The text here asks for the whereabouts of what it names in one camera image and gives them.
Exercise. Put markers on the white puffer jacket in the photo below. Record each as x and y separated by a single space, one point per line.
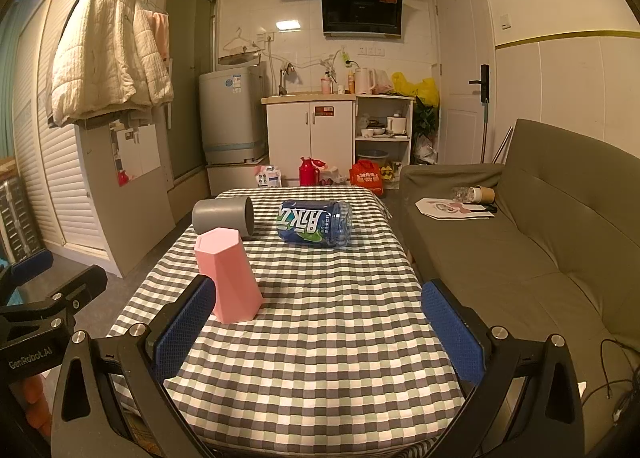
105 58

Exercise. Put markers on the grey cup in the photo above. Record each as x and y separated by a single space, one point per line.
222 218

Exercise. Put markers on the white sink cabinet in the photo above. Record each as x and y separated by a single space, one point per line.
310 133

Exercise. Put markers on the clear plastic bottle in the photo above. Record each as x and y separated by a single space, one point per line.
461 194

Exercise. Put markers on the olive green sofa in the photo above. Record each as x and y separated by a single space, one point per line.
525 258

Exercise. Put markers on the grey plastic basin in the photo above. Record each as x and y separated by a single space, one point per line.
372 156

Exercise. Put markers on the red shopping bag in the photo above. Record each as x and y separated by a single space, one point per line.
366 179

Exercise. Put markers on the glass sliding door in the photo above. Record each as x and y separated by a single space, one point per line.
192 78

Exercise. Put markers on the white door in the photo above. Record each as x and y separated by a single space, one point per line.
462 73

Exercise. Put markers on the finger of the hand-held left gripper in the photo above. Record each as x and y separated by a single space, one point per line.
80 288
31 265

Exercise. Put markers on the white paper sheet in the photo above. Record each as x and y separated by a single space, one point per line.
137 153

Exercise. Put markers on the pink faceted cup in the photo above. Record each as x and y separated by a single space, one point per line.
227 278

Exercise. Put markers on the blue labelled plastic bottle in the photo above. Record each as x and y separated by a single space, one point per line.
315 223

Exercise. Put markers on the white washing machine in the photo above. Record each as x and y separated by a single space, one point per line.
230 108

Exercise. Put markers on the red thermos jug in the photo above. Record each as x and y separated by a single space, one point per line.
308 173

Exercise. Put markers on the white open shelf unit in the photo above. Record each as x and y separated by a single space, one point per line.
382 140

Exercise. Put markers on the yellow plastic bag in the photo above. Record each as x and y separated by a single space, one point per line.
417 88

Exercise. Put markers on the metal faucet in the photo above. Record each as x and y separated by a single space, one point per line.
285 78

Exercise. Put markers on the illustrated paper sheet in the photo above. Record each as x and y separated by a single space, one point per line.
445 209

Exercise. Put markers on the orange bottle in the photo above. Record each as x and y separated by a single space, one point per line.
351 82

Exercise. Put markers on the grey ribbed suitcase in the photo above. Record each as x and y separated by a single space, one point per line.
17 218

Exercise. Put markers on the pink bottle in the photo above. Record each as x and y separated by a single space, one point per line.
327 84

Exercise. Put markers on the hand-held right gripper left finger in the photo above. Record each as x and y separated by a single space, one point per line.
184 329

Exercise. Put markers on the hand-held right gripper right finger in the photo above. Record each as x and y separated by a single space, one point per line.
452 338

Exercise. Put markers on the white refill pouch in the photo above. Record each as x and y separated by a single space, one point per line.
270 177

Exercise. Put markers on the white light switch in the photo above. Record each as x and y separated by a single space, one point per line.
505 21

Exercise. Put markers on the white washing machine base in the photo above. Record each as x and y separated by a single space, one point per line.
240 178

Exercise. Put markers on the brown paper cup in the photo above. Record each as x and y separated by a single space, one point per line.
484 194

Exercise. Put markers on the green plant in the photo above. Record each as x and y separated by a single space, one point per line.
426 120

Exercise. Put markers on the white louvred wardrobe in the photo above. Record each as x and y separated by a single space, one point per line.
65 178

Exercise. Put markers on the black range hood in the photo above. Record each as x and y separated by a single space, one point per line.
361 3

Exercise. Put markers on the white electric kettle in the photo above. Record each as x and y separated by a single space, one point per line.
365 80

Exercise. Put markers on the checkered tablecloth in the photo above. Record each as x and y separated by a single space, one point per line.
320 338

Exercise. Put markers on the pink garment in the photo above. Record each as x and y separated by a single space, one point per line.
159 33

